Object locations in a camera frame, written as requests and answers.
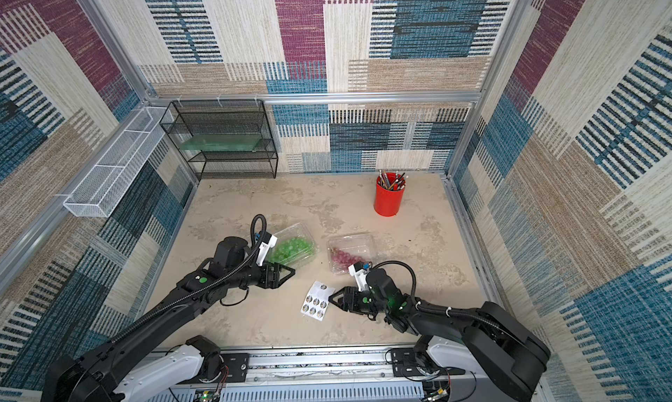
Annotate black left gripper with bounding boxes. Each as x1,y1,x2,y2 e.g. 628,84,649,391
226,259,297,291

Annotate clear box of red grapes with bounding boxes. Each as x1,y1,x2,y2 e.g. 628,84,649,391
327,232,377,274

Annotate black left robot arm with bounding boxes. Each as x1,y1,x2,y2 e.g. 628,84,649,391
41,214,284,401

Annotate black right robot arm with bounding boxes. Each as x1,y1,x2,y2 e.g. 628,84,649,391
329,262,551,401

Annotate clear box of green grapes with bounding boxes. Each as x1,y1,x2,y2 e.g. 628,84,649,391
266,223,318,268

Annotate red pencil cup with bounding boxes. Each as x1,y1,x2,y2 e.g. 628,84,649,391
374,179,405,217

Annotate pencils in red cup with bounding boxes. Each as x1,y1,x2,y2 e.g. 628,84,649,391
377,170,408,191

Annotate green mat on shelf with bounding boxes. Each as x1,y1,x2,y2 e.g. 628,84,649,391
178,134,262,152

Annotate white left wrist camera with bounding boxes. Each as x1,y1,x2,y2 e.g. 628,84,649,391
257,232,278,266

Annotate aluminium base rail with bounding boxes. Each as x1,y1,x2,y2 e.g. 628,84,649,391
104,343,526,402

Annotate black wire mesh shelf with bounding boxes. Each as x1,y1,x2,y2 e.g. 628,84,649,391
159,99,279,181

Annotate white wire mesh basket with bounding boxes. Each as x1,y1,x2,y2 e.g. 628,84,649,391
63,107,165,218

